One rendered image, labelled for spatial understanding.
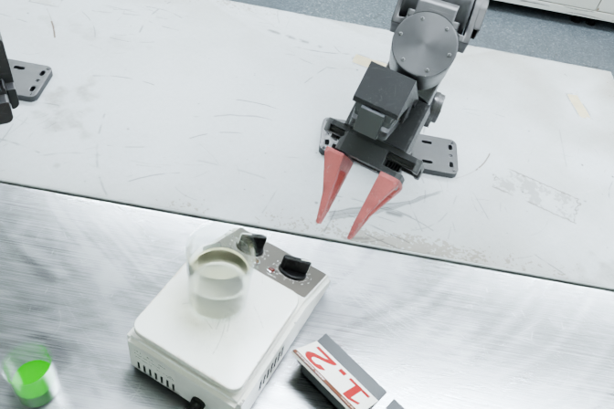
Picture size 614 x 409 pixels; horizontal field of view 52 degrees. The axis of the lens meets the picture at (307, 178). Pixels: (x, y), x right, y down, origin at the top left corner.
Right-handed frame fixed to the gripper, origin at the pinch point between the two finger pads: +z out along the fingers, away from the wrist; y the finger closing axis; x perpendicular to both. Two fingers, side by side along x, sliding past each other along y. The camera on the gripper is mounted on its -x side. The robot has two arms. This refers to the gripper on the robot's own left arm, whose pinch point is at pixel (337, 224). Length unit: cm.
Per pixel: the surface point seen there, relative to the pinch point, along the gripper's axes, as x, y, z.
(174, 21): 31, -45, -16
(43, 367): -6.7, -18.2, 25.3
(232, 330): -5.1, -3.5, 13.3
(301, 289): 2.8, -0.7, 8.0
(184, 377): -6.5, -5.2, 19.0
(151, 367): -4.8, -9.1, 20.5
